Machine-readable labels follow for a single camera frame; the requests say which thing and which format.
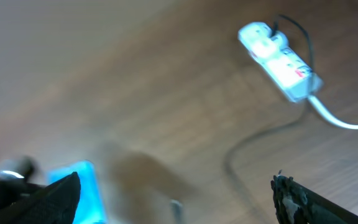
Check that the white power strip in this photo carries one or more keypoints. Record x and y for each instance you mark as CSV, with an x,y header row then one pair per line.
x,y
289,72

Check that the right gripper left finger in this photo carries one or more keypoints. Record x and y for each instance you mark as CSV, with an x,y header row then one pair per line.
x,y
53,204

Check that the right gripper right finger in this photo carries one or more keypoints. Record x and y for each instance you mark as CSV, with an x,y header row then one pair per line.
x,y
295,204

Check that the smartphone with cyan screen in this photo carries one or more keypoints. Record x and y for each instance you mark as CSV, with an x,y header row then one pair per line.
x,y
90,209

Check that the white USB charger plug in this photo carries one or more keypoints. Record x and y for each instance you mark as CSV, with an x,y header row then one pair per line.
x,y
265,47

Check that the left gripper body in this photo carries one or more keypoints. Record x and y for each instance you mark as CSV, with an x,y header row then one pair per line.
x,y
14,180

